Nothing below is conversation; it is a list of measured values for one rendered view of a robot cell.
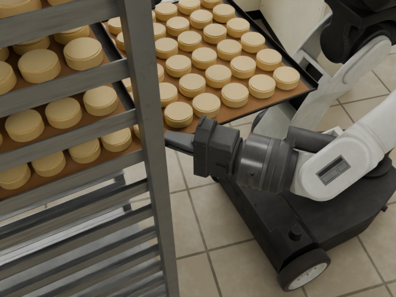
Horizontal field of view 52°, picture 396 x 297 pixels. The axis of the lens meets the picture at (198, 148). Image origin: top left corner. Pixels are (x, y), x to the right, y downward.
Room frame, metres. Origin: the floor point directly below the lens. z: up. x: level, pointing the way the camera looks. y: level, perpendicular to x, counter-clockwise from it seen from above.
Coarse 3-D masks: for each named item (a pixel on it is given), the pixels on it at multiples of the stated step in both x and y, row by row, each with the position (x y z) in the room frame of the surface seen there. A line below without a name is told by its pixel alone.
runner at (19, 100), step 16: (112, 64) 0.40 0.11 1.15; (64, 80) 0.37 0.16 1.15; (80, 80) 0.38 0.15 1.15; (96, 80) 0.39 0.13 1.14; (112, 80) 0.40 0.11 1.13; (0, 96) 0.34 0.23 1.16; (16, 96) 0.35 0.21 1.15; (32, 96) 0.36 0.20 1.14; (48, 96) 0.36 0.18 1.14; (64, 96) 0.37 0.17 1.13; (0, 112) 0.34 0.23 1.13; (16, 112) 0.35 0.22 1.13
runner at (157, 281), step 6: (156, 276) 0.43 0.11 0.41; (162, 276) 0.43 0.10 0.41; (144, 282) 0.41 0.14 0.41; (150, 282) 0.41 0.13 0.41; (156, 282) 0.40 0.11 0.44; (162, 282) 0.41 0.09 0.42; (132, 288) 0.40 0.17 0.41; (138, 288) 0.40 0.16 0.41; (144, 288) 0.39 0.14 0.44; (150, 288) 0.39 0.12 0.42; (120, 294) 0.38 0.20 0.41; (126, 294) 0.38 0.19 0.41; (132, 294) 0.37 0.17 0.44; (138, 294) 0.38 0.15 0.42
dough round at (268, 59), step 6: (258, 54) 0.66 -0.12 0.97; (264, 54) 0.66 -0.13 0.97; (270, 54) 0.66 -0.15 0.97; (276, 54) 0.66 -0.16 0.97; (258, 60) 0.64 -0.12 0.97; (264, 60) 0.64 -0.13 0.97; (270, 60) 0.64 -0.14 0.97; (276, 60) 0.64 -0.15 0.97; (258, 66) 0.64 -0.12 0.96; (264, 66) 0.63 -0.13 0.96; (270, 66) 0.63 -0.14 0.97; (276, 66) 0.63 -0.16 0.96
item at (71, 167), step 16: (160, 64) 0.65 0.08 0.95; (192, 64) 0.65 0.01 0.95; (224, 64) 0.65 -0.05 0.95; (176, 80) 0.60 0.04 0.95; (240, 80) 0.60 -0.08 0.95; (272, 96) 0.56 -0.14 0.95; (288, 96) 0.56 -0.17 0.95; (224, 112) 0.52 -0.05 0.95; (240, 112) 0.52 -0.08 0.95; (176, 128) 0.48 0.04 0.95; (192, 128) 0.48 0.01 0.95; (96, 160) 0.41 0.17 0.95; (32, 176) 0.37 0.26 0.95; (64, 176) 0.37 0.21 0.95; (0, 192) 0.34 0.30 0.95; (16, 192) 0.34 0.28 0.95
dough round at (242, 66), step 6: (234, 60) 0.64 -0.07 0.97; (240, 60) 0.64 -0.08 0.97; (246, 60) 0.64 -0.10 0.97; (252, 60) 0.64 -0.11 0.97; (234, 66) 0.62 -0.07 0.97; (240, 66) 0.62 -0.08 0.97; (246, 66) 0.62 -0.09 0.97; (252, 66) 0.62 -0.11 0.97; (234, 72) 0.61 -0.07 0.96; (240, 72) 0.61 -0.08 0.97; (246, 72) 0.61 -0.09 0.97; (252, 72) 0.61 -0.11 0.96
